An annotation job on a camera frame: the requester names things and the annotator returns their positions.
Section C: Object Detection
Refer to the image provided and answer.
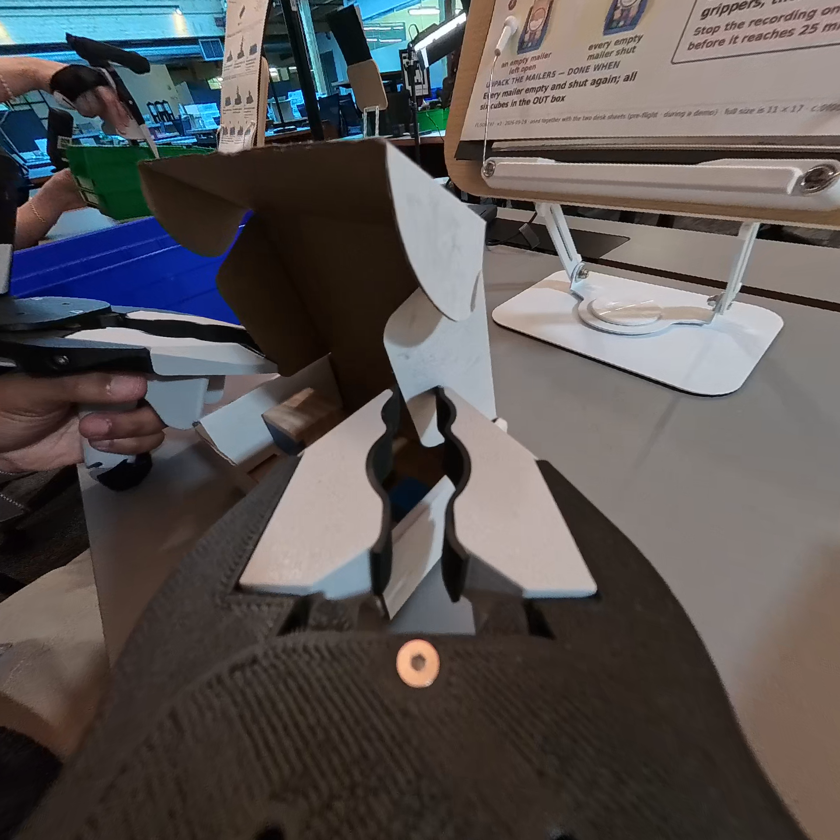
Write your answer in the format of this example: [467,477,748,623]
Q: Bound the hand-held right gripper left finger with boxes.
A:
[238,387,404,602]

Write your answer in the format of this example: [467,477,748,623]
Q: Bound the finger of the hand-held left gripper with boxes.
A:
[64,327,281,379]
[120,312,265,360]

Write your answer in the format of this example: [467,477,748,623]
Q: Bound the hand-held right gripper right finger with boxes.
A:
[434,386,599,603]

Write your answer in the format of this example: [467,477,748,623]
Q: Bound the blue cube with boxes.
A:
[388,478,439,526]

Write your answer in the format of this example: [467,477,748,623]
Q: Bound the wooden cube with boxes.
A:
[262,387,342,455]

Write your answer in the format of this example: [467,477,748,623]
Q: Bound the white cardboard mailer box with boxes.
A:
[138,136,509,621]

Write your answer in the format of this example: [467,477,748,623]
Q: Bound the grey desk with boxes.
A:
[79,230,840,840]

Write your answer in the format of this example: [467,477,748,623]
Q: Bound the person's left hand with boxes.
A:
[0,374,166,475]

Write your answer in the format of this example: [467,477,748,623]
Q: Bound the blue plastic bin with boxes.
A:
[10,213,253,326]

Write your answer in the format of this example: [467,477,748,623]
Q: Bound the green plastic bin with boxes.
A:
[66,144,217,221]

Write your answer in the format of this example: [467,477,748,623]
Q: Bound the person's beige pants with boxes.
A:
[0,551,112,762]

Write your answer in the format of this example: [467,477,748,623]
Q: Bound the black white marker tag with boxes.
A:
[399,49,429,98]

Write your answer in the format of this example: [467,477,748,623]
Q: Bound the person's black sweater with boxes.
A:
[0,725,61,840]

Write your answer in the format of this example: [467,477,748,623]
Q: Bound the printed instruction sheet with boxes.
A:
[459,0,840,142]

